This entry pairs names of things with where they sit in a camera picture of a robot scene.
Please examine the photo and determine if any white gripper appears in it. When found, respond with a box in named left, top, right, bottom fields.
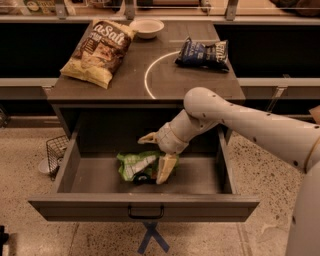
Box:
left=138, top=123, right=188, bottom=185

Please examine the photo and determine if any green rice chip bag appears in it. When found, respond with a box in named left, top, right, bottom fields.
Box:
left=117, top=151, right=166, bottom=184

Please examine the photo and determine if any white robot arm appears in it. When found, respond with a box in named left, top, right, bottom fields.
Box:
left=138, top=87, right=320, bottom=256

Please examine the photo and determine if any grey cabinet counter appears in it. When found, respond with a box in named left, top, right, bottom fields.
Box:
left=45, top=20, right=247, bottom=144

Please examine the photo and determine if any grey open top drawer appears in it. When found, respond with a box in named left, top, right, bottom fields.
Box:
left=29, top=127, right=259, bottom=222

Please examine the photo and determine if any dark blue chip bag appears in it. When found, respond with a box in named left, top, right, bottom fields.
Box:
left=175, top=37, right=229, bottom=72

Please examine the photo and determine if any brown sea salt chip bag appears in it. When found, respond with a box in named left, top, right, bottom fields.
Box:
left=60, top=20, right=136, bottom=89

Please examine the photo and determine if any white ceramic bowl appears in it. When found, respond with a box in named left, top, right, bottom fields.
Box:
left=129, top=19, right=164, bottom=39

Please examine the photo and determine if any black drawer handle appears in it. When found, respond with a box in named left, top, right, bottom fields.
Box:
left=128, top=206, right=164, bottom=220

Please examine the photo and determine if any black wire basket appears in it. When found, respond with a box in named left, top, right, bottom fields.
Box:
left=46, top=135, right=69, bottom=180

